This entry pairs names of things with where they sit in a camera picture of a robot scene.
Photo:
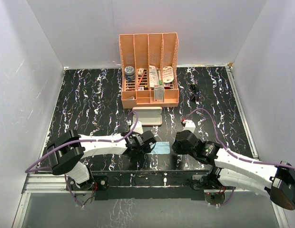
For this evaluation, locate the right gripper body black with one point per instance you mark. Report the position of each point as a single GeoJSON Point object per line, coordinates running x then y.
{"type": "Point", "coordinates": [180, 150]}

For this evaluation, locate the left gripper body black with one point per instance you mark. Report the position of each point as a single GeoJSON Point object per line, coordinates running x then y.
{"type": "Point", "coordinates": [143, 151]}

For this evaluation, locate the blue cleaning cloth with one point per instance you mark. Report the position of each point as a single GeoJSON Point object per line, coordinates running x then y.
{"type": "Point", "coordinates": [160, 148]}

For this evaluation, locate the pink glasses case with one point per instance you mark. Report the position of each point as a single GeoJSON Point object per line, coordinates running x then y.
{"type": "Point", "coordinates": [148, 116]}

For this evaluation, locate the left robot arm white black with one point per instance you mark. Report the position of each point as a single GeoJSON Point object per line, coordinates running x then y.
{"type": "Point", "coordinates": [71, 147]}

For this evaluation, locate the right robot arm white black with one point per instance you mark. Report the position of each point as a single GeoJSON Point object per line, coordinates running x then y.
{"type": "Point", "coordinates": [228, 169]}

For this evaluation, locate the black sunglasses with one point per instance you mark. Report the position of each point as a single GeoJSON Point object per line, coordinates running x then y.
{"type": "Point", "coordinates": [195, 92]}

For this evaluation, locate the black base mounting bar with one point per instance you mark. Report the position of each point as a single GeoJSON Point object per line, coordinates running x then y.
{"type": "Point", "coordinates": [114, 185]}

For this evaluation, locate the grey white small box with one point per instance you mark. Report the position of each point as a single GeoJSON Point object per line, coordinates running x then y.
{"type": "Point", "coordinates": [158, 93]}

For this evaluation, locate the red pencil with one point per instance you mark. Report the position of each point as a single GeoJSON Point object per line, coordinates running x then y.
{"type": "Point", "coordinates": [141, 78]}

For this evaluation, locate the white tube package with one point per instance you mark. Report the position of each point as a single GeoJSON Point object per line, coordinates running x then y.
{"type": "Point", "coordinates": [153, 77]}

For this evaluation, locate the oval beige tag package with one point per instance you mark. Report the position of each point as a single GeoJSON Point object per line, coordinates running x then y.
{"type": "Point", "coordinates": [168, 74]}

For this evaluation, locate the small white card box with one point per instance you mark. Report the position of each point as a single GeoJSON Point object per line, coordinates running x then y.
{"type": "Point", "coordinates": [140, 71]}

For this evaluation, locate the blue white round tin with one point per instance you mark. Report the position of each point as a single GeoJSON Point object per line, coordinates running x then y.
{"type": "Point", "coordinates": [129, 73]}

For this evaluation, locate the orange desk organizer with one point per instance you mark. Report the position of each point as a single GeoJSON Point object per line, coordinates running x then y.
{"type": "Point", "coordinates": [140, 51]}

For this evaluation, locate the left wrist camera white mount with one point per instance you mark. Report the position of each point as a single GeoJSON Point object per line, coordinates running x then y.
{"type": "Point", "coordinates": [137, 127]}

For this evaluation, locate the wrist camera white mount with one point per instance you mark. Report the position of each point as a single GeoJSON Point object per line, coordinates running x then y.
{"type": "Point", "coordinates": [188, 125]}
{"type": "Point", "coordinates": [137, 127]}

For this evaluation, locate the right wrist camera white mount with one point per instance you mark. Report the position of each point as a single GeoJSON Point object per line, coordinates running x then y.
{"type": "Point", "coordinates": [188, 125]}

